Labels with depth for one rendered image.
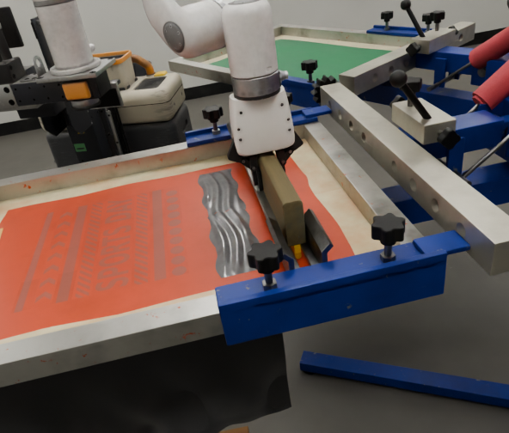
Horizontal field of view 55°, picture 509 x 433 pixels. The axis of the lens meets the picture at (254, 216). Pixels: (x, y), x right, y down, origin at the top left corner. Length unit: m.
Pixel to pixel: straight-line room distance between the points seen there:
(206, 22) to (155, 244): 0.37
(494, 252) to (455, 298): 1.49
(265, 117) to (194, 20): 0.18
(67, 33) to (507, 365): 1.68
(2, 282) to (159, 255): 0.26
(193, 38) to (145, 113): 1.14
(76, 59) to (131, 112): 0.63
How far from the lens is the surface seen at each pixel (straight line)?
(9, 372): 0.69
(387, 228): 0.62
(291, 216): 0.69
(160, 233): 0.87
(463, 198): 0.72
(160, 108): 1.87
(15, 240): 1.01
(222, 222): 0.85
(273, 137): 0.80
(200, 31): 0.77
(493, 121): 0.97
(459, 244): 0.69
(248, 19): 0.74
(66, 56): 1.31
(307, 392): 1.78
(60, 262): 0.88
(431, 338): 1.96
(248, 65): 0.75
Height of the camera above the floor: 1.41
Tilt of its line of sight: 32 degrees down
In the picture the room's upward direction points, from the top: 9 degrees counter-clockwise
